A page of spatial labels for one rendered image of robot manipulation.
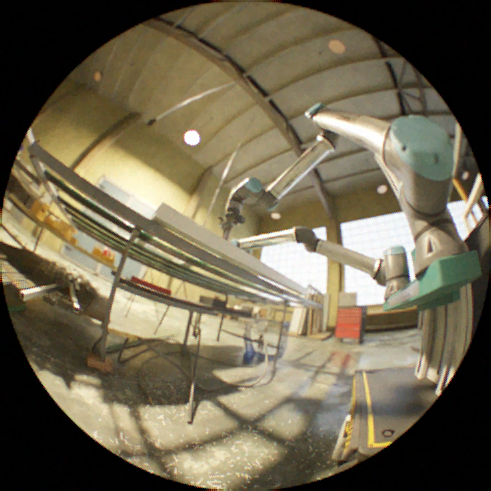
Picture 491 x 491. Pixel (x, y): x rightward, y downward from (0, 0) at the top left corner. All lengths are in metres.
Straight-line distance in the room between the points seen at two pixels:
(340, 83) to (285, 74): 2.34
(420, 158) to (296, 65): 7.58
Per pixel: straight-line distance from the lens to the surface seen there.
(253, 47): 7.96
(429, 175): 0.36
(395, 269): 0.89
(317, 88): 7.94
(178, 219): 0.65
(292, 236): 1.02
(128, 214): 0.64
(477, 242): 0.76
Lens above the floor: 0.62
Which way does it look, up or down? 24 degrees up
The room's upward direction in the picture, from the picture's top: 12 degrees clockwise
